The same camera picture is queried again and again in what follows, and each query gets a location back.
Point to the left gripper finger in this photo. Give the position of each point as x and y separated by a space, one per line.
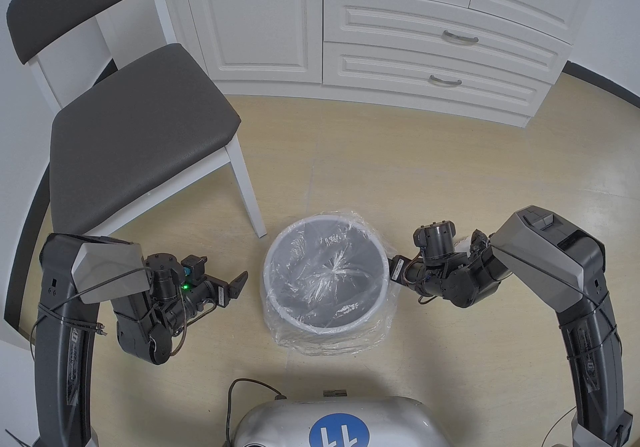
235 286

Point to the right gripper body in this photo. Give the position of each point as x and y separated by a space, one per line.
400 271

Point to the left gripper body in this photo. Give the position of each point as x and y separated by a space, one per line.
210 294

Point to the clear plastic bag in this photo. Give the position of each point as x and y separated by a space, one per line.
330 270

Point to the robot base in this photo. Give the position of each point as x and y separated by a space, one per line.
280 425

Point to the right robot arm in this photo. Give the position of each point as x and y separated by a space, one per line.
590 335

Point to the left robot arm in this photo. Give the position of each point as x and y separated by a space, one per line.
65 335

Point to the white trash bin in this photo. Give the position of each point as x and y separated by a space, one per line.
345 325

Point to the crumpled black plastic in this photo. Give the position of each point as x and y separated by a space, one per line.
480 241

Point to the white chair dark grey seat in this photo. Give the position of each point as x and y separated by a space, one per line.
140 145

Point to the white wardrobe with drawers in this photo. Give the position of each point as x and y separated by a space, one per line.
400 10

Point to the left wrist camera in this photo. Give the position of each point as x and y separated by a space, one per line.
196 265

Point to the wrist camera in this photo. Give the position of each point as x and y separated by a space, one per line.
419 237
196 265

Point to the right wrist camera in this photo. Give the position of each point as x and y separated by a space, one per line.
419 237

